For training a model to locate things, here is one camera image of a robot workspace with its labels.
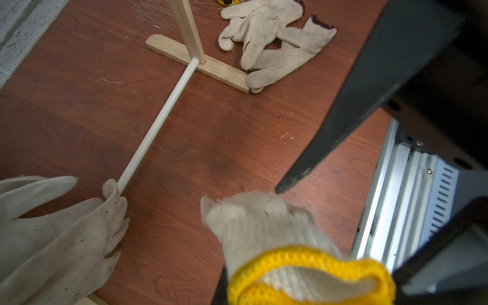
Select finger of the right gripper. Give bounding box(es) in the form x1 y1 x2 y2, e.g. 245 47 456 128
275 1 465 194
393 197 487 290

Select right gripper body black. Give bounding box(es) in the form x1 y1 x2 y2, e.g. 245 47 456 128
382 1 487 171

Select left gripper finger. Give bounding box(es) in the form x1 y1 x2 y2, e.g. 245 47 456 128
211 266 229 305

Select cream glove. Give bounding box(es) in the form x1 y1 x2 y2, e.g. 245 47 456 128
201 191 396 304
218 0 305 71
246 15 338 94

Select white glove yellow cuff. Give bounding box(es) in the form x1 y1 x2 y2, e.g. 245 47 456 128
1 176 129 304

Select yellow tape measure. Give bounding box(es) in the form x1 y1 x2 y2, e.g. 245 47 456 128
217 0 241 6

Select aluminium rail base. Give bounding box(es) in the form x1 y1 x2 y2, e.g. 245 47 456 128
350 119 460 271

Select wooden drying rack frame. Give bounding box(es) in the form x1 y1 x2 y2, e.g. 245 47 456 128
74 0 251 305

